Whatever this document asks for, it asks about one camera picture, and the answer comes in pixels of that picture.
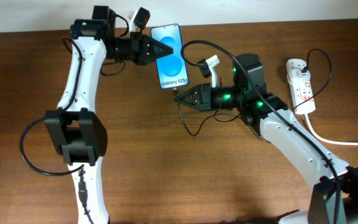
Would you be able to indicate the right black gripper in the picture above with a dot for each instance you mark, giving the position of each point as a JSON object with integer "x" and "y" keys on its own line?
{"x": 206, "y": 97}

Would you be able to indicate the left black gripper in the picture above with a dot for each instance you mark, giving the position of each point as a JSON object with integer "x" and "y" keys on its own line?
{"x": 140, "y": 49}

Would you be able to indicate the blue Galaxy smartphone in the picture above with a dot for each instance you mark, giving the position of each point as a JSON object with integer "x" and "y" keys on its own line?
{"x": 171, "y": 69}

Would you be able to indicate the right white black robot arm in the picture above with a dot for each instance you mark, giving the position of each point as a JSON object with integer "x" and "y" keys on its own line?
{"x": 333, "y": 181}

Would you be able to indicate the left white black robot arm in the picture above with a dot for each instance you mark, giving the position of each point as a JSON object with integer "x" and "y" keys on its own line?
{"x": 76, "y": 132}

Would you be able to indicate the white USB charger adapter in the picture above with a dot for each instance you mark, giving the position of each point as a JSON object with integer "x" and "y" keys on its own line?
{"x": 295, "y": 68}

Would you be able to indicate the white power strip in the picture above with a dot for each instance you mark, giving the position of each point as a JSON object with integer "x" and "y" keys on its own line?
{"x": 301, "y": 94}

